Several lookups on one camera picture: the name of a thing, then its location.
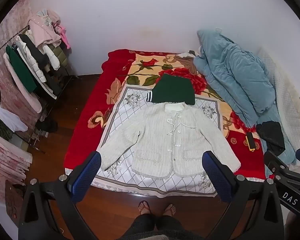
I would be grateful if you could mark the white knit cardigan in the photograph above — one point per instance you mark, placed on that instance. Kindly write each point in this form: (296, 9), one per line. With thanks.
(168, 138)

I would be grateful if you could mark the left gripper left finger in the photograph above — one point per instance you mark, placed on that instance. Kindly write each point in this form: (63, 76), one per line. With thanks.
(37, 220)

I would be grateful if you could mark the clothes rack with garments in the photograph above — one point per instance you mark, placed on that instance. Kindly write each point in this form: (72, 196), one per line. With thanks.
(37, 59)

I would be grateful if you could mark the black cloth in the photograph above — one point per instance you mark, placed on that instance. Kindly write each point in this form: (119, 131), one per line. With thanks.
(271, 133)

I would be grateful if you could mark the white patterned mat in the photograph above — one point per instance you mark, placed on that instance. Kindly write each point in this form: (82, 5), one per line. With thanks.
(121, 178)

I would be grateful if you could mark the light blue quilt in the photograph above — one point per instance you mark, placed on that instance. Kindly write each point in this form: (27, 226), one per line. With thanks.
(238, 76)

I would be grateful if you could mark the folded dark green sweater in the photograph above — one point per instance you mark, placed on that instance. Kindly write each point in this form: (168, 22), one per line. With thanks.
(173, 89)

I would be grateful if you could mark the black yellow small device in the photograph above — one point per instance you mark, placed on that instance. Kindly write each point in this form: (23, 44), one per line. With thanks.
(250, 141)

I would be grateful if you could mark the red floral blanket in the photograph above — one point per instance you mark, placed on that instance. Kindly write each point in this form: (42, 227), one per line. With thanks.
(131, 67)

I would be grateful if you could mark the person's legs and feet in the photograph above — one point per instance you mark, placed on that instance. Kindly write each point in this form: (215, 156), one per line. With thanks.
(149, 226)

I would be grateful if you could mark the brown cloth on bed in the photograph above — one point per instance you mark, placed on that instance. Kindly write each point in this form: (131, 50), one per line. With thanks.
(186, 59)

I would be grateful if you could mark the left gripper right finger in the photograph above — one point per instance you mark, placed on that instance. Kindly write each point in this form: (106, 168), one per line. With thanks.
(265, 220)

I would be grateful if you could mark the white textured pillow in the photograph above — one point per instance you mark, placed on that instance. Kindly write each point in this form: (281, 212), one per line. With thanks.
(287, 98)

